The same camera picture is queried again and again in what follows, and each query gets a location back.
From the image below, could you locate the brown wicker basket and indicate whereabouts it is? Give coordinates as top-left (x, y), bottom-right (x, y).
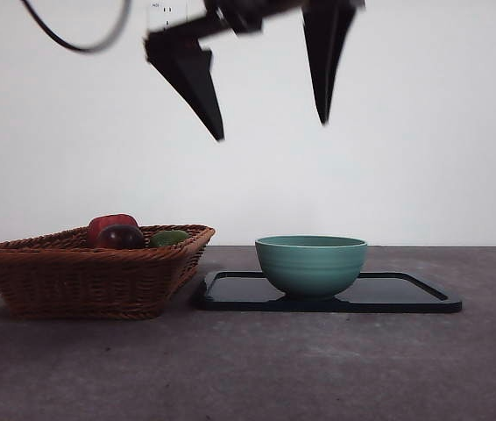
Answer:
top-left (0, 224), bottom-right (216, 321)

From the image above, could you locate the white wall socket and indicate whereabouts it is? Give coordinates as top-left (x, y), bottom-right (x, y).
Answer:
top-left (149, 0), bottom-right (189, 30)

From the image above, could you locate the dark red plum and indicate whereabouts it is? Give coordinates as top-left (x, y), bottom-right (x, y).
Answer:
top-left (96, 224), bottom-right (146, 250)

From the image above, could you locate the green avocado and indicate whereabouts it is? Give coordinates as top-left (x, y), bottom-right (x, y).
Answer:
top-left (148, 230), bottom-right (191, 249)

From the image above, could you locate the teal ribbed bowl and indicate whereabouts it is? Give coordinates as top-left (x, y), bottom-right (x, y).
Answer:
top-left (254, 235), bottom-right (369, 303)

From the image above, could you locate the dark green rectangular tray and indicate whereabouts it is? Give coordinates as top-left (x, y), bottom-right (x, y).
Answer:
top-left (193, 270), bottom-right (464, 314)

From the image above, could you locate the red apple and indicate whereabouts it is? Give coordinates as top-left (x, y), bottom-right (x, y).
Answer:
top-left (88, 213), bottom-right (139, 246)

